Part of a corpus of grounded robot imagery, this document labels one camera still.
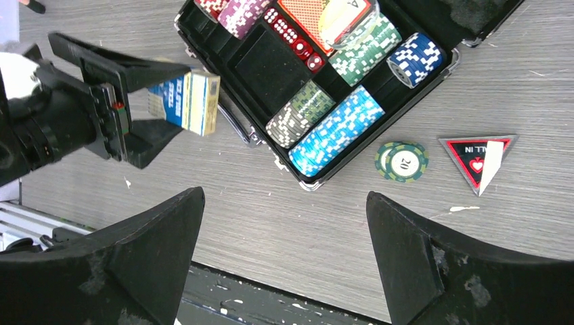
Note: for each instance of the red die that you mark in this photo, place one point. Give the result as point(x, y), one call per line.
point(314, 62)
point(302, 49)
point(271, 15)
point(290, 36)
point(281, 27)

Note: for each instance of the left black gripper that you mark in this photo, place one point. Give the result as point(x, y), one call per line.
point(67, 113)

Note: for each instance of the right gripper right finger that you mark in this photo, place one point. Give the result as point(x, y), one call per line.
point(432, 274)

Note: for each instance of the clear round dealer button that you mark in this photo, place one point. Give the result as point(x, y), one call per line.
point(345, 23)

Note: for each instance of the red triangle all-in button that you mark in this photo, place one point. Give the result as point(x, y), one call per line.
point(469, 155)

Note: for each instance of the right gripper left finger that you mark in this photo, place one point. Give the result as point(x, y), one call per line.
point(131, 272)

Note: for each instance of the black poker chip case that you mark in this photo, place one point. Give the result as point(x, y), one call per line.
point(259, 75)

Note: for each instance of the white paper scrap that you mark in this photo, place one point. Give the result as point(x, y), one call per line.
point(492, 163)

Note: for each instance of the red poker chip stack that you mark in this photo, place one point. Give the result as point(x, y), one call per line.
point(212, 8)

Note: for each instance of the purple poker chip stack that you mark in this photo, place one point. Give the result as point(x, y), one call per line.
point(239, 16)

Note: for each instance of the blue playing card deck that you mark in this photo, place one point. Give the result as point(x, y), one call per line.
point(190, 101)

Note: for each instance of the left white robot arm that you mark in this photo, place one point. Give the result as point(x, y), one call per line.
point(19, 62)

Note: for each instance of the red playing card deck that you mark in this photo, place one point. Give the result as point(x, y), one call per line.
point(306, 14)

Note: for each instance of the light blue chip stack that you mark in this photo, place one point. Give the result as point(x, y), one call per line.
point(342, 126)

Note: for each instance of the dark green chip pile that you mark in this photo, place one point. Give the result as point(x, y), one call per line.
point(403, 162)

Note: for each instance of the green poker chip stack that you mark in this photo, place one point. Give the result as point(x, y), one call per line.
point(355, 62)

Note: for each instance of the grey camo chip stack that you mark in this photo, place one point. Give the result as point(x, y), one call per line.
point(299, 114)

